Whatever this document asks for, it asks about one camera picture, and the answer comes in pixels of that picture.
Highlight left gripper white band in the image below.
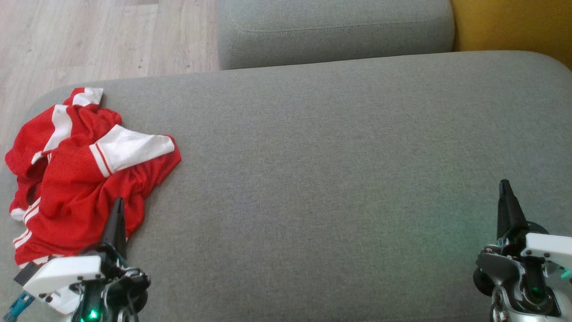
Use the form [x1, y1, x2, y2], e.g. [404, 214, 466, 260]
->
[23, 198, 150, 322]

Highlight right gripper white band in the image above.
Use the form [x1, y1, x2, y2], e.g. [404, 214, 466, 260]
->
[473, 180, 572, 314]

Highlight red white-sleeved jersey shirt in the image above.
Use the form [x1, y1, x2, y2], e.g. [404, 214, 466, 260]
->
[13, 124, 182, 269]

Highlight red white-striped basketball shorts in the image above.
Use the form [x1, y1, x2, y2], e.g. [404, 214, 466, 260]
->
[4, 87, 122, 222]

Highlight large grey sofa seat cushion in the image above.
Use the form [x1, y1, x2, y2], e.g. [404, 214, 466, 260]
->
[0, 50, 572, 322]

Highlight small grey sofa cushion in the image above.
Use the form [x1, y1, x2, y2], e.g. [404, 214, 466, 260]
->
[217, 0, 455, 71]

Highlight black left cable blue plug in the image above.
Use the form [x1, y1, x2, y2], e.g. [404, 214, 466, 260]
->
[0, 291, 35, 322]

